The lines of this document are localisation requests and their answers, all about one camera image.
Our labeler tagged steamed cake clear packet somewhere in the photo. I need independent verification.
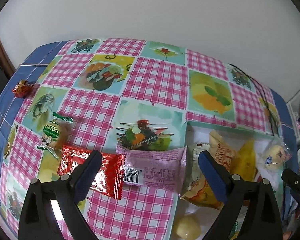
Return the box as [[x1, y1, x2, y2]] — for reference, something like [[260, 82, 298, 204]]
[[257, 144, 291, 172]]

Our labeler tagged red gold snack packet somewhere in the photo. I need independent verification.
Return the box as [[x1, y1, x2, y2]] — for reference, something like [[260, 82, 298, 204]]
[[57, 145, 125, 199]]

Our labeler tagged yellow orange snack bag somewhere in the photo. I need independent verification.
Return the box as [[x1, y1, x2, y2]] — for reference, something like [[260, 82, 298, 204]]
[[181, 130, 235, 210]]

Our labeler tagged pink wafer packet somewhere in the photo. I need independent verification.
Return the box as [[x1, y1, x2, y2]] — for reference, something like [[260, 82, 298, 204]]
[[116, 144, 187, 194]]

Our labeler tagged green white corn packet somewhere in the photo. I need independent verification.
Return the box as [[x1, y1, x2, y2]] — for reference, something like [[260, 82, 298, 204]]
[[228, 206, 248, 240]]

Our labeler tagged white storage tray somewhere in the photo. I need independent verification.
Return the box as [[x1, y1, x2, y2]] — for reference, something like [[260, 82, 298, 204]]
[[171, 121, 285, 239]]

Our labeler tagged yellow jelly packet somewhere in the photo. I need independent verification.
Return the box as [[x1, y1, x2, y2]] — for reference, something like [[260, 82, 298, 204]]
[[230, 139, 256, 181]]

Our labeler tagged round yellow cake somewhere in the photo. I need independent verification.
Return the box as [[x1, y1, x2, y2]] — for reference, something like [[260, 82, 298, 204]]
[[172, 215, 202, 239]]

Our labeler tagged white cream snack packet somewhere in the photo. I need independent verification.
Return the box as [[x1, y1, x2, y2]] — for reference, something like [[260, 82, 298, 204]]
[[187, 143, 210, 193]]

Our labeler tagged green clear cookie packet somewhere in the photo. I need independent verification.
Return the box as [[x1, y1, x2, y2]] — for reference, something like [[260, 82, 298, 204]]
[[37, 112, 73, 159]]

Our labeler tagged blue plaid bed sheet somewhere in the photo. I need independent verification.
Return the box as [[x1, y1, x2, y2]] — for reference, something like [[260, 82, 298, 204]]
[[0, 41, 66, 176]]

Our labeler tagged small red candy packet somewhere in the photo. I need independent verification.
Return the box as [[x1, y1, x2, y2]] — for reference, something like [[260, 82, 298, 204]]
[[12, 80, 35, 98]]

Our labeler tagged pink checkered fruit tablecloth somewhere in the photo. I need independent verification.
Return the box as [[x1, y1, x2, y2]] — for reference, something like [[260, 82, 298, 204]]
[[0, 38, 282, 233]]

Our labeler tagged black cable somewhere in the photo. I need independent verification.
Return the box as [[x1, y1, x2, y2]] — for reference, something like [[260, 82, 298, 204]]
[[228, 63, 282, 137]]

